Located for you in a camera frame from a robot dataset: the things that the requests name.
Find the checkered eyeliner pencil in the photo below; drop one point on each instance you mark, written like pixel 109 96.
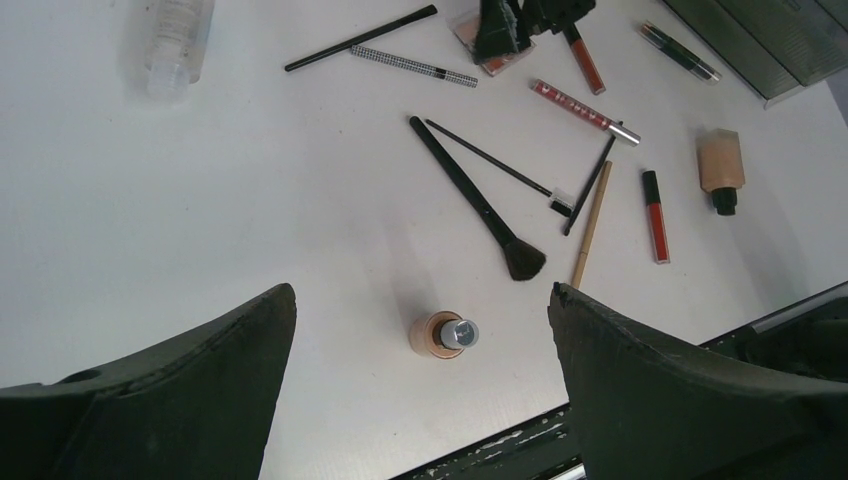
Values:
pixel 413 66

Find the peach foundation bottle silver pump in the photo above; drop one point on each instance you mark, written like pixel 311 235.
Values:
pixel 443 335

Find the clear plastic bottle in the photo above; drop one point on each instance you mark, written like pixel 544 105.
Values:
pixel 177 47

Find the red black liquid lipstick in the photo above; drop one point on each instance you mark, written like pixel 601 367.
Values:
pixel 655 216

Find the clear acrylic makeup organizer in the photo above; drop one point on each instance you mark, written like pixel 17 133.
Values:
pixel 777 47

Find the orange-red lip gloss tube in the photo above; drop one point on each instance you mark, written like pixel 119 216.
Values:
pixel 584 60

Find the gold slim pencil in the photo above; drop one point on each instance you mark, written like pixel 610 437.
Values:
pixel 590 229

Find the dark green lipstick pencil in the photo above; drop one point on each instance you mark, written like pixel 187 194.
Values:
pixel 679 54

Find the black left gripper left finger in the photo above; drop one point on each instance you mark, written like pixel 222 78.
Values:
pixel 199 405

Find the red glitter lip gloss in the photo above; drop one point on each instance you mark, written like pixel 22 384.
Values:
pixel 585 113

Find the nine-pan eyeshadow palette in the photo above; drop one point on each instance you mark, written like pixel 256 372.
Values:
pixel 465 27

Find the thin black angled brush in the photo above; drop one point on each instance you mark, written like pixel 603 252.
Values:
pixel 558 200

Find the large black powder brush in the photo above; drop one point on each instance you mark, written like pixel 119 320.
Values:
pixel 524 261

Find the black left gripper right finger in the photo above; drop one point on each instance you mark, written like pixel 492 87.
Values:
pixel 676 404

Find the beige foundation bottle black cap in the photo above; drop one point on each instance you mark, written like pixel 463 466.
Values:
pixel 721 169

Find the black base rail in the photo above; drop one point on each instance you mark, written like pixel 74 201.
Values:
pixel 662 397

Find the black slim liner brush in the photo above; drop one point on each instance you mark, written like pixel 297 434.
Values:
pixel 587 188

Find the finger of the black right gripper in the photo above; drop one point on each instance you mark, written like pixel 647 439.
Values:
pixel 499 32
pixel 554 15

